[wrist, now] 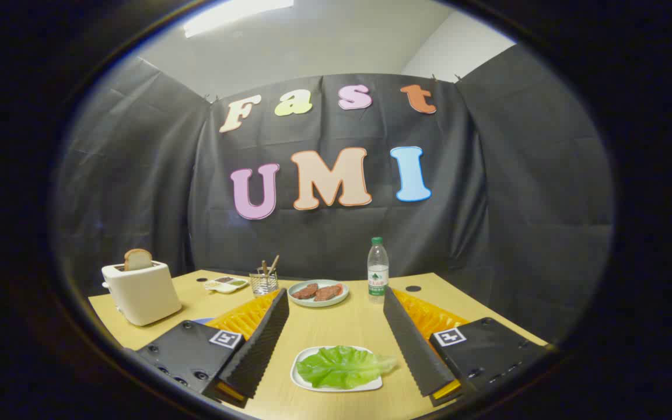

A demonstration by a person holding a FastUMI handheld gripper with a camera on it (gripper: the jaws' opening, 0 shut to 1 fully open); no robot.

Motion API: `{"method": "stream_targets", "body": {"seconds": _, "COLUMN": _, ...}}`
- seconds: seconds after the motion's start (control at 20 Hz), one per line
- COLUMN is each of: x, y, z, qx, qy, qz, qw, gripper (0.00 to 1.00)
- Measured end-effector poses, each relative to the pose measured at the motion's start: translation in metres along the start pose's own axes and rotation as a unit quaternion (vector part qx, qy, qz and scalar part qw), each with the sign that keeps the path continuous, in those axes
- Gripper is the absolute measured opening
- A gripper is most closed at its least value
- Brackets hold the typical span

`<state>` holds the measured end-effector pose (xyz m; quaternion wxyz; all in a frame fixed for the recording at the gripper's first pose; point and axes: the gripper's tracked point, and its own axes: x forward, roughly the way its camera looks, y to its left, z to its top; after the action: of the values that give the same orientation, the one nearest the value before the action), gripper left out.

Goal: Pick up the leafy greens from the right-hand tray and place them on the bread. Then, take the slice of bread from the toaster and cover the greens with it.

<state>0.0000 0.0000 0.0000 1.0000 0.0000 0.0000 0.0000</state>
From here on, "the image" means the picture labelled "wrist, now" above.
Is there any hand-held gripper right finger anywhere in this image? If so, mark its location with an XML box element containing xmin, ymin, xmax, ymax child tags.
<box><xmin>383</xmin><ymin>286</ymin><xmax>552</xmax><ymax>407</ymax></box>

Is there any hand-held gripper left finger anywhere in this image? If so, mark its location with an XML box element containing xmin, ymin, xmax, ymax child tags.
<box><xmin>123</xmin><ymin>288</ymin><xmax>290</xmax><ymax>409</ymax></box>

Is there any green lettuce leaf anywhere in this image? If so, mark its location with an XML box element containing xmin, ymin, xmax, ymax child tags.
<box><xmin>296</xmin><ymin>346</ymin><xmax>398</xmax><ymax>390</ymax></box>

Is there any brown crust bread slice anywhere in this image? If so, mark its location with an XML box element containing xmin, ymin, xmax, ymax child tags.
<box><xmin>124</xmin><ymin>248</ymin><xmax>154</xmax><ymax>272</ymax></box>

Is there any white rectangular plate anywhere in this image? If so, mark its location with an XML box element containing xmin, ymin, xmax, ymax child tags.
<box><xmin>290</xmin><ymin>345</ymin><xmax>384</xmax><ymax>393</ymax></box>

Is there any clear glass holder cup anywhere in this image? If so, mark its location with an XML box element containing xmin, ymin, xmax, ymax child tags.
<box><xmin>249</xmin><ymin>268</ymin><xmax>279</xmax><ymax>298</ymax></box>

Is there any pale green round plate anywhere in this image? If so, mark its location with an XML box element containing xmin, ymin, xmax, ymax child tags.
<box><xmin>288</xmin><ymin>279</ymin><xmax>350</xmax><ymax>308</ymax></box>

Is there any white divided sauce dish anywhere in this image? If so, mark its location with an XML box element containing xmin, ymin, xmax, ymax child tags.
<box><xmin>204</xmin><ymin>276</ymin><xmax>250</xmax><ymax>294</ymax></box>

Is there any green cap water bottle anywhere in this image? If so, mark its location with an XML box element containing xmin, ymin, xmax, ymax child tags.
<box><xmin>367</xmin><ymin>237</ymin><xmax>390</xmax><ymax>304</ymax></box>

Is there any white toaster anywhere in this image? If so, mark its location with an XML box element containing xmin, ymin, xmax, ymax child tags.
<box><xmin>101</xmin><ymin>261</ymin><xmax>183</xmax><ymax>327</ymax></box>

